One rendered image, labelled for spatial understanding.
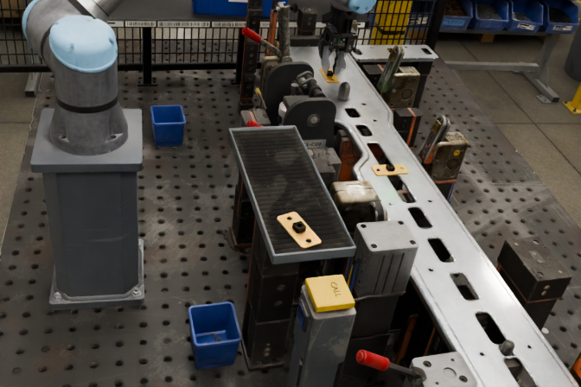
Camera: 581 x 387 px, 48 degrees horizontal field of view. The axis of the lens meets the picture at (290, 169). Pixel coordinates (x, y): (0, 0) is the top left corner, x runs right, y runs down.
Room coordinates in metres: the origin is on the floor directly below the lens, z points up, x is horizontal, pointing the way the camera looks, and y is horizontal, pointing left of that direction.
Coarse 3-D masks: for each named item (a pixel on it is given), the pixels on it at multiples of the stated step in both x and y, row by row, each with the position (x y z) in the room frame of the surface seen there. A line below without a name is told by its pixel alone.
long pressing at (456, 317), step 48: (336, 96) 1.59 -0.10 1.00; (384, 144) 1.38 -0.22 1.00; (384, 192) 1.18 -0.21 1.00; (432, 192) 1.21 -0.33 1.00; (432, 288) 0.90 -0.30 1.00; (480, 288) 0.92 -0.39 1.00; (480, 336) 0.80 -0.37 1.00; (528, 336) 0.81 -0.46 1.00; (480, 384) 0.69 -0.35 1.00; (576, 384) 0.72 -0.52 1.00
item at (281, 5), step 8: (280, 8) 1.63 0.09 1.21; (288, 8) 1.64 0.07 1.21; (296, 8) 1.65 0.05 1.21; (280, 16) 1.64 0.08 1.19; (288, 16) 1.64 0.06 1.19; (280, 24) 1.64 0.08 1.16; (288, 24) 1.64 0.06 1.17; (280, 32) 1.65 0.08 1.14; (288, 32) 1.64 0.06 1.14; (280, 40) 1.65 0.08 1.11; (288, 40) 1.64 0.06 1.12; (280, 48) 1.66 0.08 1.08; (288, 48) 1.64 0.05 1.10
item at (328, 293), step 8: (312, 280) 0.71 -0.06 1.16; (320, 280) 0.71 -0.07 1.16; (328, 280) 0.71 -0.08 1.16; (336, 280) 0.72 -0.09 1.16; (344, 280) 0.72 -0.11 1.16; (312, 288) 0.69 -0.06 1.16; (320, 288) 0.69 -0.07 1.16; (328, 288) 0.70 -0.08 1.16; (336, 288) 0.70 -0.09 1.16; (344, 288) 0.70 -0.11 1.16; (312, 296) 0.68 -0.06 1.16; (320, 296) 0.68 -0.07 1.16; (328, 296) 0.68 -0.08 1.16; (336, 296) 0.68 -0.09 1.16; (344, 296) 0.68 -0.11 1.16; (352, 296) 0.69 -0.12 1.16; (320, 304) 0.66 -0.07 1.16; (328, 304) 0.66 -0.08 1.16; (336, 304) 0.67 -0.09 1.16; (344, 304) 0.67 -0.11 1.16; (352, 304) 0.67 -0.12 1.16
